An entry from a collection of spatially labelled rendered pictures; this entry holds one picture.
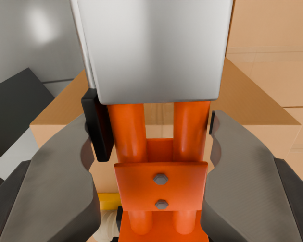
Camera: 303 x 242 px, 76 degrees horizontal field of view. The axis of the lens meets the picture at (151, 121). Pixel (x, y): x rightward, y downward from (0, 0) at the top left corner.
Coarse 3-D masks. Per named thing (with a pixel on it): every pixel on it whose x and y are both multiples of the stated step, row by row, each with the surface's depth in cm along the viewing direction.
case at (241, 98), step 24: (240, 72) 47; (72, 96) 37; (240, 96) 36; (264, 96) 36; (48, 120) 30; (72, 120) 30; (168, 120) 29; (240, 120) 29; (264, 120) 29; (288, 120) 29; (264, 144) 30; (288, 144) 30; (96, 168) 33
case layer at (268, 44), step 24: (240, 0) 53; (264, 0) 53; (288, 0) 53; (240, 24) 57; (264, 24) 57; (288, 24) 56; (240, 48) 60; (264, 48) 60; (288, 48) 60; (264, 72) 64; (288, 72) 64; (288, 96) 69
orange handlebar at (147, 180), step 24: (120, 120) 11; (144, 120) 12; (192, 120) 11; (120, 144) 12; (144, 144) 13; (168, 144) 15; (192, 144) 12; (120, 168) 13; (144, 168) 13; (168, 168) 13; (192, 168) 13; (120, 192) 14; (144, 192) 14; (168, 192) 14; (192, 192) 14; (144, 216) 17; (192, 216) 16
